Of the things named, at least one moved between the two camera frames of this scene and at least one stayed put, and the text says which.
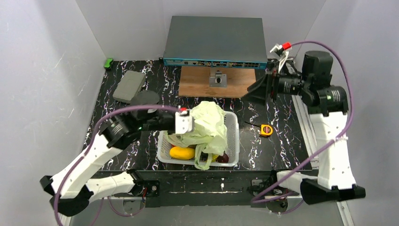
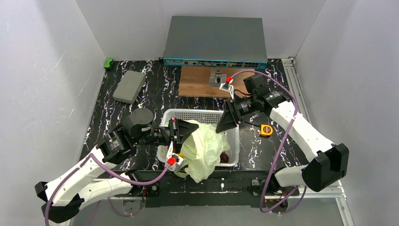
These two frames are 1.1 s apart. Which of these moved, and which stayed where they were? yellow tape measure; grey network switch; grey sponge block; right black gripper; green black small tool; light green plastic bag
Moved: light green plastic bag; right black gripper
Stayed: green black small tool; yellow tape measure; grey sponge block; grey network switch
